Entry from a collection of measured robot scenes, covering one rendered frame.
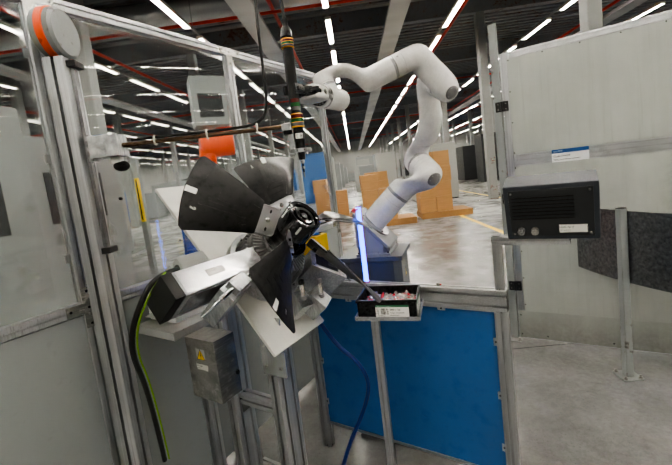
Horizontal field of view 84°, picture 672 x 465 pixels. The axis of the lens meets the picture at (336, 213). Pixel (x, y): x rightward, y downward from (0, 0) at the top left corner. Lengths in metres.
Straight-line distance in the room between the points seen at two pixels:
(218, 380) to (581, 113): 2.48
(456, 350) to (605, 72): 1.93
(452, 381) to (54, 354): 1.43
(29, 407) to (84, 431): 0.21
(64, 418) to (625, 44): 3.19
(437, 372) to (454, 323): 0.23
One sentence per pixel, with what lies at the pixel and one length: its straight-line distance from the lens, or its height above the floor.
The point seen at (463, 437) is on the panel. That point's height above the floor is 0.24.
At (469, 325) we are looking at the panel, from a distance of 1.55.
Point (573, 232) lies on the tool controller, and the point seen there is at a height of 1.07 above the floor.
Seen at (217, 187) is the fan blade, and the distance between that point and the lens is 1.11.
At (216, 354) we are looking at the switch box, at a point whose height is 0.79.
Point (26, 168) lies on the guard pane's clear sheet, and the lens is 1.56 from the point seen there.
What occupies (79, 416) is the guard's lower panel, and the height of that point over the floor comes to 0.62.
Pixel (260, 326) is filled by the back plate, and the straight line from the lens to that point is 1.20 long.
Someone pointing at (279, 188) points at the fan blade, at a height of 1.31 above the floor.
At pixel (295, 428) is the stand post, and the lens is 1.49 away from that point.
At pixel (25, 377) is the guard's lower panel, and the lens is 1.59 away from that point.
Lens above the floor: 1.34
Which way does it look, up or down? 6 degrees down
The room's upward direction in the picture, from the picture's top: 7 degrees counter-clockwise
